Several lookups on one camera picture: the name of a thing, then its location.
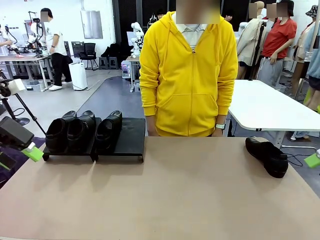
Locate black round-base stool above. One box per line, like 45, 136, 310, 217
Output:
0, 96, 31, 127

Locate silver wall panel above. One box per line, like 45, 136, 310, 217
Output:
80, 10, 104, 40

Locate mannequin in light blue top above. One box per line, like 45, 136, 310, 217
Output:
303, 22, 320, 111

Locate white lab robot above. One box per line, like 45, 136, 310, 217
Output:
0, 23, 20, 55
24, 11, 45, 55

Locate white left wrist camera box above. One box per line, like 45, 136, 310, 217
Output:
8, 78, 26, 95

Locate mannequin in beige coat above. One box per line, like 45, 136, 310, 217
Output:
236, 1, 266, 80

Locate clear plastic storage box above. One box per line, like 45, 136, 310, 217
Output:
24, 79, 44, 93

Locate person's right forearm yellow sleeve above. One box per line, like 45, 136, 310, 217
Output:
140, 82, 159, 118

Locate mannequin in red shirt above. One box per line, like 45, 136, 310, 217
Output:
257, 0, 298, 88

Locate black metal shoe stand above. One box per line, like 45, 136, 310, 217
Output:
94, 116, 147, 163
41, 116, 103, 163

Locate black leather loafer shoe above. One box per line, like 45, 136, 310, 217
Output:
45, 110, 77, 154
244, 137, 289, 179
94, 110, 123, 155
66, 110, 97, 153

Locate wooden workbench white legs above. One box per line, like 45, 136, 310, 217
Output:
0, 53, 52, 93

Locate person in white shirt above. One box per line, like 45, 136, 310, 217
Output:
39, 7, 73, 91

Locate person in yellow hoodie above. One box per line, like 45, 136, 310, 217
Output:
138, 0, 239, 138

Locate black backpack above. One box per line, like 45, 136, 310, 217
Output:
101, 42, 121, 59

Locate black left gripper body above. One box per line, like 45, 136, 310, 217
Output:
0, 80, 12, 99

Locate black office chair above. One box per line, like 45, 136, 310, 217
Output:
79, 42, 99, 71

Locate purple cloth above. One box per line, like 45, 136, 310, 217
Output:
0, 137, 46, 186

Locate computer case with lights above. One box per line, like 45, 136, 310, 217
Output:
121, 62, 132, 80

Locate white air purifier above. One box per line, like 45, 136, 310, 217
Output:
68, 62, 88, 91

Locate white folding table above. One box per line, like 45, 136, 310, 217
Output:
228, 79, 320, 157

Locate person's left forearm yellow sleeve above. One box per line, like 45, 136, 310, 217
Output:
215, 82, 237, 125

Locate small desk with white legs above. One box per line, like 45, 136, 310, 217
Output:
125, 55, 142, 94

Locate person's right hand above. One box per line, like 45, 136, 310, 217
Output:
146, 116, 159, 137

